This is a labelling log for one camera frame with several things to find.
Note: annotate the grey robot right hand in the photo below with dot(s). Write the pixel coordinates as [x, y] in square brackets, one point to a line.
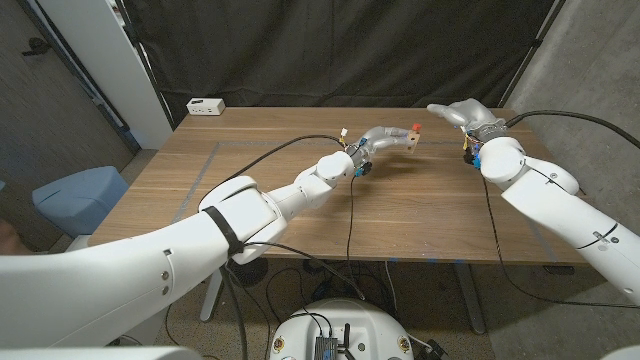
[467, 115]

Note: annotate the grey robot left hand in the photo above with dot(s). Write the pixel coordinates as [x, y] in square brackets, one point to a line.
[380, 137]

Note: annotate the wooden block with holes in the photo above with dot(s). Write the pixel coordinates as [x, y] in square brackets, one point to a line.
[412, 141]

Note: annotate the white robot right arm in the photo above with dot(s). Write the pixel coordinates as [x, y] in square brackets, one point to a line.
[560, 210]

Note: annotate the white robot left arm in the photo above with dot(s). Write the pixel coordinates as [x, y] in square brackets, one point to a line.
[150, 280]

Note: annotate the black backdrop stand pole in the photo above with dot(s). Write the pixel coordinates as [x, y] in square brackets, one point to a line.
[536, 43]
[142, 57]

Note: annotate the black backdrop curtain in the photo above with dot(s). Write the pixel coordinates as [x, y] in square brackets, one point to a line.
[325, 50]

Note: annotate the white power strip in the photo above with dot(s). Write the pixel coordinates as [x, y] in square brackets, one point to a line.
[205, 106]

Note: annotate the grey table leg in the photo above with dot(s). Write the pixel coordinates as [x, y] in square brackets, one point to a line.
[470, 300]
[212, 300]

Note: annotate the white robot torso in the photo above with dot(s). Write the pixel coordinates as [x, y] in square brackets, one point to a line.
[345, 320]

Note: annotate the round black floor fan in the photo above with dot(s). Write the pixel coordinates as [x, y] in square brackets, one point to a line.
[250, 275]

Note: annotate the black antenna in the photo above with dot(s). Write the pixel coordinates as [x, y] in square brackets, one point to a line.
[345, 340]

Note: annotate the grey electronics box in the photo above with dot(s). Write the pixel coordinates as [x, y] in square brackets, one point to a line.
[325, 349]

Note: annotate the blue-grey stool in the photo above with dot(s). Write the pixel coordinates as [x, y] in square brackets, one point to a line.
[80, 200]

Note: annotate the person's bare leg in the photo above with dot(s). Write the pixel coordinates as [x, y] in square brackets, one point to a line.
[12, 240]

